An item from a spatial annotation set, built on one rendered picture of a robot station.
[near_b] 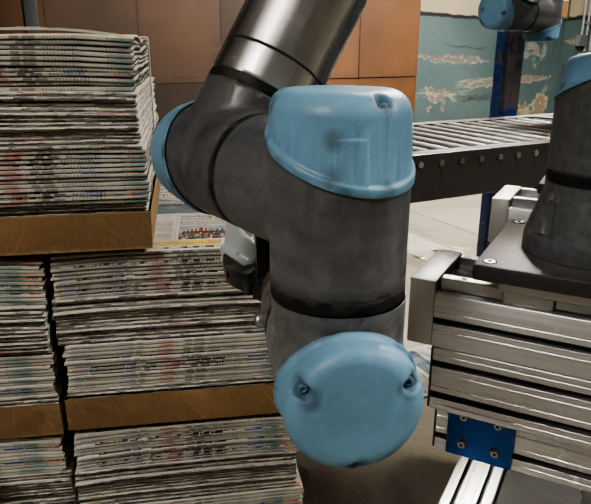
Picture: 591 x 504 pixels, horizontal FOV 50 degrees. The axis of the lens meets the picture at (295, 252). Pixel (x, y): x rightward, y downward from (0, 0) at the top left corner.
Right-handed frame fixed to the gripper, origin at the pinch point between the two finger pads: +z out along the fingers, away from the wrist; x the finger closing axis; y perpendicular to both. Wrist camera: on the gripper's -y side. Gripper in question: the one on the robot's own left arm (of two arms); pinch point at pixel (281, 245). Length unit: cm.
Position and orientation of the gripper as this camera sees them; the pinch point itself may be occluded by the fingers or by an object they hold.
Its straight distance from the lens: 65.2
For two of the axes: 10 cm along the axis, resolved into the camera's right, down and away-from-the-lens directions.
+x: -9.9, 0.4, -1.2
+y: 0.0, -9.5, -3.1
